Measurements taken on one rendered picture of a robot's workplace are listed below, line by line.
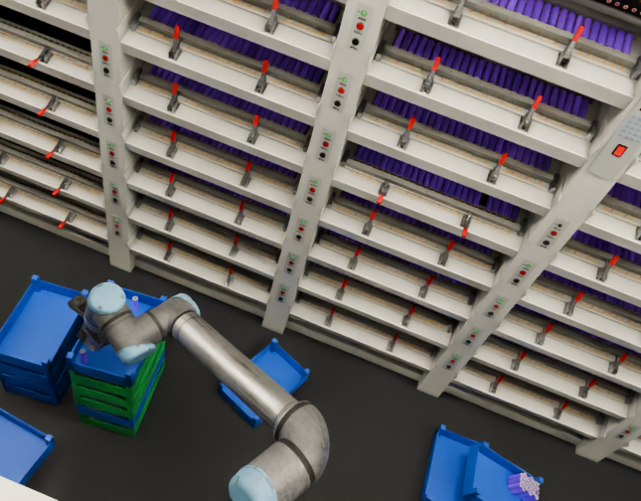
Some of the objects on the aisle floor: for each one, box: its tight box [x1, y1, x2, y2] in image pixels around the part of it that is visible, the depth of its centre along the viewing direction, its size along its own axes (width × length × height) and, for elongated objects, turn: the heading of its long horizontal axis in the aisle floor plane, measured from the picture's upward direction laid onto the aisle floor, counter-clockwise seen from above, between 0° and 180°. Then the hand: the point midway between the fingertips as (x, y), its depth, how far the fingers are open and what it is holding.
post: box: [87, 0, 137, 272], centre depth 199 cm, size 20×9×176 cm, turn 152°
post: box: [261, 0, 389, 334], centre depth 196 cm, size 20×9×176 cm, turn 152°
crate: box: [420, 424, 489, 501], centre depth 229 cm, size 30×20×8 cm
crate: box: [218, 338, 310, 429], centre depth 236 cm, size 30×20×8 cm
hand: (89, 335), depth 186 cm, fingers open, 3 cm apart
